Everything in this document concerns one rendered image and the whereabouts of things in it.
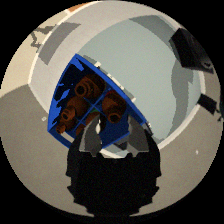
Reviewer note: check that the brown bottle with red label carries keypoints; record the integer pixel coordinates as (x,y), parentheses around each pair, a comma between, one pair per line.
(112,106)

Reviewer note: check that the blue divided crate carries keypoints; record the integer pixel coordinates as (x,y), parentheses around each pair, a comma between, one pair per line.
(71,76)

